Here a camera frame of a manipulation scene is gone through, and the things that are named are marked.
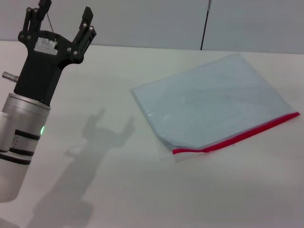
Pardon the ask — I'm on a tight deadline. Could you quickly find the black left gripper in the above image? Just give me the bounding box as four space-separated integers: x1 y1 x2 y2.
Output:
13 0 97 107

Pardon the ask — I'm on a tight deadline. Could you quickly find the clear document bag red zipper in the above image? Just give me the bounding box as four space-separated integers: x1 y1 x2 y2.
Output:
130 52 301 163

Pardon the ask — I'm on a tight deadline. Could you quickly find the metal left wrist cable plug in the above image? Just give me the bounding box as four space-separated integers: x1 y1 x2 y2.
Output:
1 72 19 83

